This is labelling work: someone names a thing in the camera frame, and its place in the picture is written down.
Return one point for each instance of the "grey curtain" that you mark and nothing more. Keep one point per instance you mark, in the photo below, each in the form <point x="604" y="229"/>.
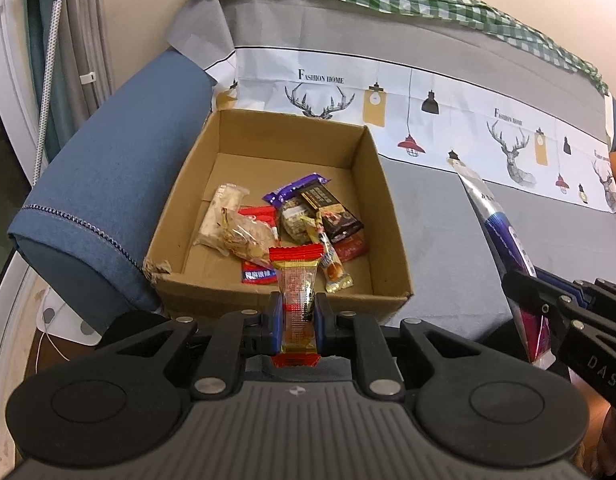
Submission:
<point x="87" y="20"/>

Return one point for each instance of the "blue pink snack packet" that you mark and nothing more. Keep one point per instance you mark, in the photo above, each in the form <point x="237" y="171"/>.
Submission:
<point x="505" y="240"/>

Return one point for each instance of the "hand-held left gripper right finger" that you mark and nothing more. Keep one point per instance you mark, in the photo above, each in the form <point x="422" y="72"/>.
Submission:
<point x="318" y="325"/>

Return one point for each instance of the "person's right hand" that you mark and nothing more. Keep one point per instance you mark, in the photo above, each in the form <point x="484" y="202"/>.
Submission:
<point x="608" y="440"/>

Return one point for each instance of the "cardboard box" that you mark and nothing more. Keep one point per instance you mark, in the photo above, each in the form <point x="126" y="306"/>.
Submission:
<point x="268" y="165"/>

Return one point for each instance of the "white nougat bar packet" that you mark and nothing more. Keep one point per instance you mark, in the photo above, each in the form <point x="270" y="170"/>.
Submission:
<point x="217" y="215"/>

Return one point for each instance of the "clear bread packet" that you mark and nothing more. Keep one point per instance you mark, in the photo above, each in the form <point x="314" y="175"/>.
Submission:
<point x="250" y="240"/>

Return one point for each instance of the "dark brown chocolate packet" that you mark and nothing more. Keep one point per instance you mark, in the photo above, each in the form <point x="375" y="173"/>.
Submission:
<point x="333" y="212"/>

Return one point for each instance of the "grey printed bed sheet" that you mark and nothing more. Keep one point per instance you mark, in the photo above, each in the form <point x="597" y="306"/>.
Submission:
<point x="438" y="260"/>

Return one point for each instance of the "white door frame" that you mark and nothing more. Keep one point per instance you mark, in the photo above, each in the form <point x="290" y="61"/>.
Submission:
<point x="7" y="60"/>

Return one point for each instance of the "yellow sausage snack packet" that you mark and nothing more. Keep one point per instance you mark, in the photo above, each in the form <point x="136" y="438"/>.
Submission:
<point x="333" y="265"/>

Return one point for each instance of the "purple candy bar wrapper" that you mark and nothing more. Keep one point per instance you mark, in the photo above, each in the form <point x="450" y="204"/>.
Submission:
<point x="290" y="191"/>

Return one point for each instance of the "small dark red packet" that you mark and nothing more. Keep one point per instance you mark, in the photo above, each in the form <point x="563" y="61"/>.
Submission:
<point x="352" y="249"/>

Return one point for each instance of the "round oat cake packet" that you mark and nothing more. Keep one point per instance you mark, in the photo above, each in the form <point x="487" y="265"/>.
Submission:
<point x="294" y="222"/>

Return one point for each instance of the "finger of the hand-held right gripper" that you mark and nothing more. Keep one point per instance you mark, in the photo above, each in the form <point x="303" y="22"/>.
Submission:
<point x="528" y="287"/>
<point x="603" y="295"/>

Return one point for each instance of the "red-ended clear candy packet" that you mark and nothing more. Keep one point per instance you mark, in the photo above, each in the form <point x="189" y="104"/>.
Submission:
<point x="298" y="290"/>

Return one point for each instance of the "teal curtain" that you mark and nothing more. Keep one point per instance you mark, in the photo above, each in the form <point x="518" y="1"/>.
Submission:
<point x="37" y="35"/>

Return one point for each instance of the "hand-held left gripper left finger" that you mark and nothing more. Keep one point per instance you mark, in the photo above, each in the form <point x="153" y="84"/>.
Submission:
<point x="275" y="320"/>

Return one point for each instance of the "large red snack packet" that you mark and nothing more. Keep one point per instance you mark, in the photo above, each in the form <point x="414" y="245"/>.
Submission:
<point x="255" y="274"/>

